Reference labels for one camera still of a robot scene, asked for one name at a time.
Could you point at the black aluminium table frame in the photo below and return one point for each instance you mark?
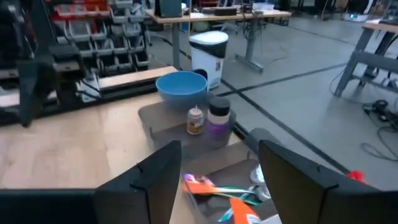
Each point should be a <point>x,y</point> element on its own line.
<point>130,91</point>

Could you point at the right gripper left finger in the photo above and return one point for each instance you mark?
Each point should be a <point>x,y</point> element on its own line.
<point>149,196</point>

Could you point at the storage rack with bins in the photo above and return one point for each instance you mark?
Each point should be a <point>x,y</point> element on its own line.
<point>102,46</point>

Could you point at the iridescent purple spoon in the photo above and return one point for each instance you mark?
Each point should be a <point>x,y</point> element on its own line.
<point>191,179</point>

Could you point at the grey translucent bin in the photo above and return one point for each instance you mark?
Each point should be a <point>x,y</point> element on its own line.
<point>168,121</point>
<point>230,174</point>

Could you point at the grey leg workbench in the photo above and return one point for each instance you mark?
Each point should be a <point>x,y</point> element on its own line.
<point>367,59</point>

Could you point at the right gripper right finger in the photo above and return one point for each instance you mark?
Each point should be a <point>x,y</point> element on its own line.
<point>295,193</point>

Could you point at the wooden top background table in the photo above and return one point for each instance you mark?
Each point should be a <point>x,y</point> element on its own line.
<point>217,16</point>

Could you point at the blue bowl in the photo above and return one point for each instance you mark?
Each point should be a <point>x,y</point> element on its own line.
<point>182,88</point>

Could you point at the white trash can black rim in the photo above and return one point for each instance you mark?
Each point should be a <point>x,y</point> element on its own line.
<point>208,53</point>

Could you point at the black power strip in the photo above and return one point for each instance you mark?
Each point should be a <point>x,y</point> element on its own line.
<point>377,107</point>

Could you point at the purple label bottle black cap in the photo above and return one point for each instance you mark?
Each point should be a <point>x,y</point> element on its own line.
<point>218,121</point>

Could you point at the small glass jar orange label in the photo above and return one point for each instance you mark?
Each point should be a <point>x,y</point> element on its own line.
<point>195,123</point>

